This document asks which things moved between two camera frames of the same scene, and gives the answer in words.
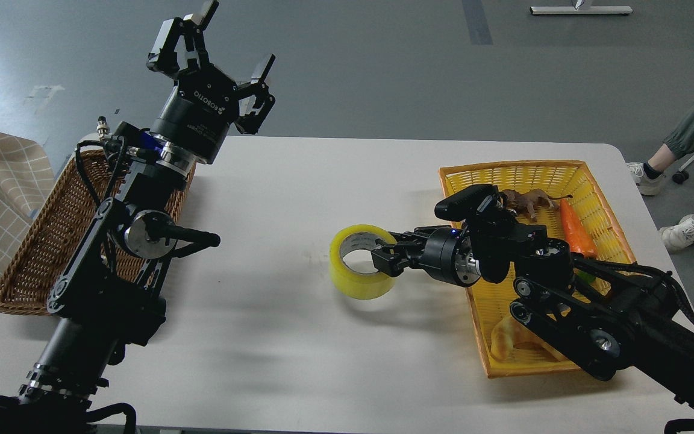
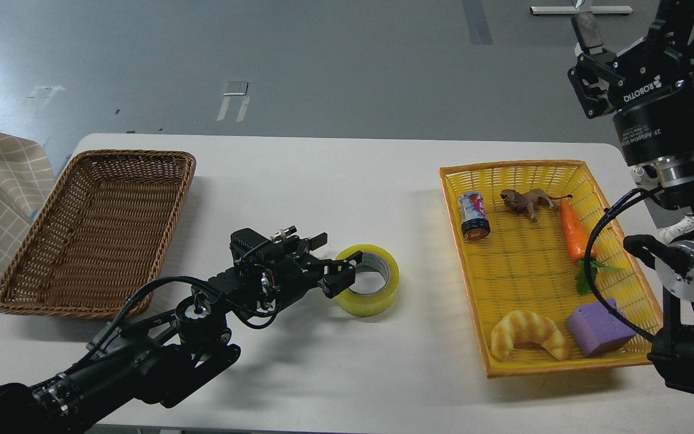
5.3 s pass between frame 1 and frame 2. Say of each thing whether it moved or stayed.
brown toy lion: stayed
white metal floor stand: stayed
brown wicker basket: stayed
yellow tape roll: moved
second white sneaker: stayed
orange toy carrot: stayed
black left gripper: moved
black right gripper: moved
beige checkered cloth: stayed
